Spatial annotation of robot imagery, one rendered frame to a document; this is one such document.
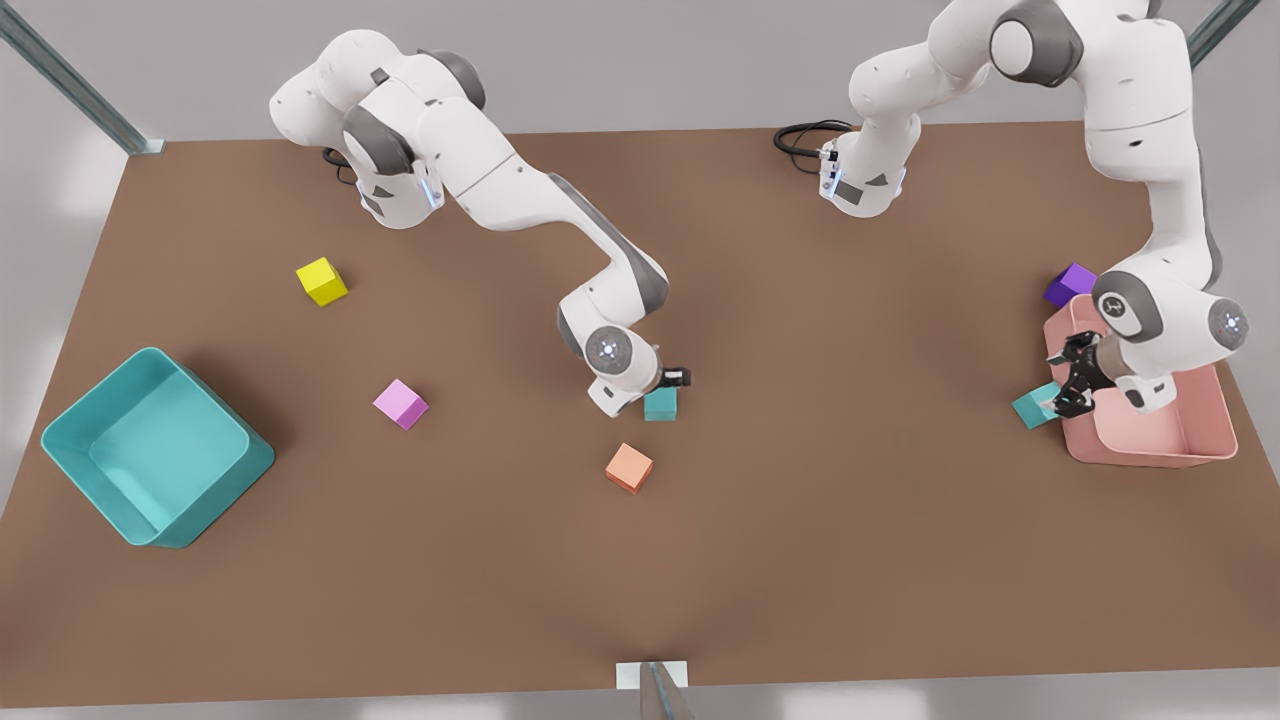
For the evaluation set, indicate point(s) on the purple cube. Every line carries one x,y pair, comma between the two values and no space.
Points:
1068,285

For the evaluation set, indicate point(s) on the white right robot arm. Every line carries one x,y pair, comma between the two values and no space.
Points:
480,160

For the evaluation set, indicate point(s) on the teal blue cube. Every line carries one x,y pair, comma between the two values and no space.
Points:
1033,407
660,404

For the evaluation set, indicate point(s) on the pink square bin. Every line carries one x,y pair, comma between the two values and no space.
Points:
1160,430

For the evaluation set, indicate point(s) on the orange cube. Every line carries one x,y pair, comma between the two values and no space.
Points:
628,468

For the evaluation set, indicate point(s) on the teal square bin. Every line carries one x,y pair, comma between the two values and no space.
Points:
155,450

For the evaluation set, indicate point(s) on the yellow cube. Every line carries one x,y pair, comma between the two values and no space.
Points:
321,281

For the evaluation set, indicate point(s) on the pink cube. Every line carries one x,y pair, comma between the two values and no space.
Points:
400,404

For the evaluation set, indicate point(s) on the silver frame post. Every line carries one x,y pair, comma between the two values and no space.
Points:
75,85
1222,25
655,690

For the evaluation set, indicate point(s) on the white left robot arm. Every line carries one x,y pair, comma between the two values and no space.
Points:
1130,120

